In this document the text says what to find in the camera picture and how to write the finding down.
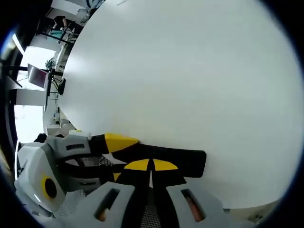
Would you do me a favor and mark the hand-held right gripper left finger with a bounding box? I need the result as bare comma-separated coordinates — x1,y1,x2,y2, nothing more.
52,158,153,228

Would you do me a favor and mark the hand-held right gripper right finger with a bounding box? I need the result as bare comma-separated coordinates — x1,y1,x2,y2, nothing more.
151,158,233,228

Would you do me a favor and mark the grey mesh office chair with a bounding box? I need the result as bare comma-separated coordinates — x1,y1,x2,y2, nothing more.
57,153,263,228

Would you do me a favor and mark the open silver laptop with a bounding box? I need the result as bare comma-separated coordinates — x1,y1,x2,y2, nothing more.
27,63,49,90

